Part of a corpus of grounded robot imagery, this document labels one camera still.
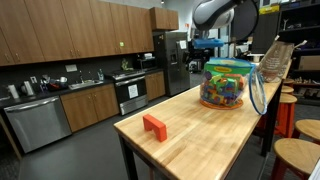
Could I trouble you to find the round wooden stool near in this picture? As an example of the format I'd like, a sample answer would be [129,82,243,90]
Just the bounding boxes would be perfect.
[271,138,320,180]

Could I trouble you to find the wooden upper cabinets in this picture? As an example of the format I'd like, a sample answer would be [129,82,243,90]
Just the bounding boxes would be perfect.
[0,0,178,66]

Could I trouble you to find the black shelving unit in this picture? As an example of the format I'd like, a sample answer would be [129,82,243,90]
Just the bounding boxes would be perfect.
[278,0,320,106]

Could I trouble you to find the wooden cabinets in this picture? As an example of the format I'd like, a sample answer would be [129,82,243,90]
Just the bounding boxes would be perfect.
[60,71,165,132]
[0,0,178,66]

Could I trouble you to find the orange stool by table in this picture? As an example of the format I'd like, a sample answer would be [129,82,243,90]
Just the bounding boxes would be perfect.
[256,93,298,139]

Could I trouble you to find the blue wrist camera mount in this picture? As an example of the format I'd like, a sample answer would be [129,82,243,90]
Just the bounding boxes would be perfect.
[193,39,224,49]

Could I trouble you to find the black stove range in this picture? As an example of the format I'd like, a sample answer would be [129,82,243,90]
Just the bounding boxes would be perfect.
[112,70,148,115]

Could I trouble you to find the bag of hot dog buns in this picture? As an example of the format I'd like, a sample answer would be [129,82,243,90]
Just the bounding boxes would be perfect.
[258,35,307,83]

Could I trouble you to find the kitchen sink with faucet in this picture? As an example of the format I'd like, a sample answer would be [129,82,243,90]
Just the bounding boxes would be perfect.
[68,74,104,90]

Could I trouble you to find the stainless steel dishwasher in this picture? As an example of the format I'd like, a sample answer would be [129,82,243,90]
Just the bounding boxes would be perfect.
[4,96,72,153]

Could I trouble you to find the wooden lower cabinets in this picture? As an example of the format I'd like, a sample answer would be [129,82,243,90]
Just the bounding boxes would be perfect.
[60,71,165,132]

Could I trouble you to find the black microwave oven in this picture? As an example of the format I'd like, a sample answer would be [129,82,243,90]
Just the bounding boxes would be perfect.
[137,58,157,71]

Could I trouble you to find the round wooden stool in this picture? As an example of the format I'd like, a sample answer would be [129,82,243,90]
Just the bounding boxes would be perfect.
[271,138,320,180]
[292,119,320,145]

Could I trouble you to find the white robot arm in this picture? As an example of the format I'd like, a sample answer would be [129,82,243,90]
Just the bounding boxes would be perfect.
[192,0,245,31]

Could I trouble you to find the clear bag of blocks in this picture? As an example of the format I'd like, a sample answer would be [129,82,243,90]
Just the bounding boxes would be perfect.
[200,57,253,110]

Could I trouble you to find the round wooden stool right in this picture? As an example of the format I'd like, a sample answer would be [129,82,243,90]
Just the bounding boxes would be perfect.
[292,119,320,145]

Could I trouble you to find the red foam arch block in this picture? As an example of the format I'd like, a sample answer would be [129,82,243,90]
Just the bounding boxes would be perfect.
[143,114,167,142]

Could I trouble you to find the stainless steel refrigerator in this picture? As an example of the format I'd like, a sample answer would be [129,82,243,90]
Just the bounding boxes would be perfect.
[153,32,190,96]

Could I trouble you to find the blue-rimmed clear bag lid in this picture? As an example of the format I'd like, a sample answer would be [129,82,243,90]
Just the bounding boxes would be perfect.
[248,65,267,115]

